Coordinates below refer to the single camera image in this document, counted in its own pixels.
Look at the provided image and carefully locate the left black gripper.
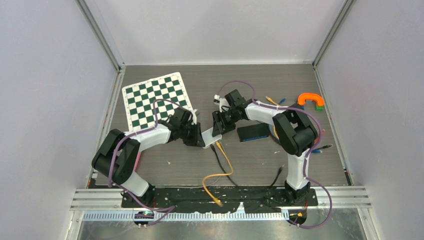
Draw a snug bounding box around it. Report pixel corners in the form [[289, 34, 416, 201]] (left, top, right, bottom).
[[180, 122, 205, 148]]

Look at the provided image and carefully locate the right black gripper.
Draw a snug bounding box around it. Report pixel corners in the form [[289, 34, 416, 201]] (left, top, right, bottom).
[[211, 108, 239, 138]]

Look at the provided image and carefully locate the white router box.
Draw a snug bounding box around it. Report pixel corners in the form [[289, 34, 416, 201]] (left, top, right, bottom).
[[201, 127, 222, 149]]

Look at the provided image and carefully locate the black network switch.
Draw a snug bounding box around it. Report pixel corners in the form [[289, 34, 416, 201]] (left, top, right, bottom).
[[236, 123, 270, 142]]

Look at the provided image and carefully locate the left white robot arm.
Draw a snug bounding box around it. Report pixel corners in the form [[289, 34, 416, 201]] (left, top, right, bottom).
[[91, 108, 206, 207]]

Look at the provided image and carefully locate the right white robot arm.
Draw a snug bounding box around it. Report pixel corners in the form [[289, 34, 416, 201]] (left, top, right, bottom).
[[211, 89, 319, 205]]

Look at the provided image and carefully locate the pink marker pen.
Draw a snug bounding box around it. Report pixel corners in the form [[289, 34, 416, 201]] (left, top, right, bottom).
[[133, 152, 142, 172]]

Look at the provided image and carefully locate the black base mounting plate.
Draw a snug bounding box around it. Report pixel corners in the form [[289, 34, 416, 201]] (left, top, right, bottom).
[[120, 186, 318, 214]]

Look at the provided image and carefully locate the green white chessboard mat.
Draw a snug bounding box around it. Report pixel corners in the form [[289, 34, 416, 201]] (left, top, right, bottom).
[[121, 72, 193, 131]]

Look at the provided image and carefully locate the orange arch toy block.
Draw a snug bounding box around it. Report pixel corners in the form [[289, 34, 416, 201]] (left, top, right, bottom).
[[297, 92, 325, 107]]

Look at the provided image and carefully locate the green toy block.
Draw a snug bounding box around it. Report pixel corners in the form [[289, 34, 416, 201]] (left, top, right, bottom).
[[315, 105, 325, 111]]

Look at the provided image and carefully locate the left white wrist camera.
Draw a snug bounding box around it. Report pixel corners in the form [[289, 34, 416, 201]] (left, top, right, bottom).
[[190, 109, 198, 125]]

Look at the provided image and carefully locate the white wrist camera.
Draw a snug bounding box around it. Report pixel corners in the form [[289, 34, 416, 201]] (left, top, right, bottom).
[[213, 94, 228, 112], [190, 109, 198, 125]]

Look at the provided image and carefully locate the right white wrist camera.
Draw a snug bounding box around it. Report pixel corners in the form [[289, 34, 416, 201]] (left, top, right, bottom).
[[213, 94, 228, 112]]

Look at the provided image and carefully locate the grey cable on router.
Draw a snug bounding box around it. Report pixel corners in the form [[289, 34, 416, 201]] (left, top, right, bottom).
[[185, 149, 229, 188]]

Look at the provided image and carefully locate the aluminium frame rail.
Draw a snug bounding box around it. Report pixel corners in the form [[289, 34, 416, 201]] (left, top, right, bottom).
[[71, 186, 372, 213]]

